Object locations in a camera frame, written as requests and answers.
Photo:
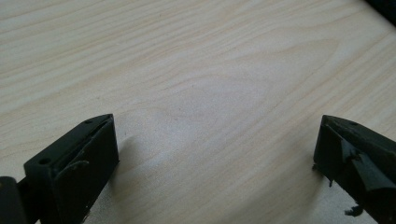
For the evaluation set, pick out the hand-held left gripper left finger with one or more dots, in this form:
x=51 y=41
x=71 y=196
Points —
x=77 y=174

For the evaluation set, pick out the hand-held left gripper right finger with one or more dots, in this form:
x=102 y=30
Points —
x=358 y=158

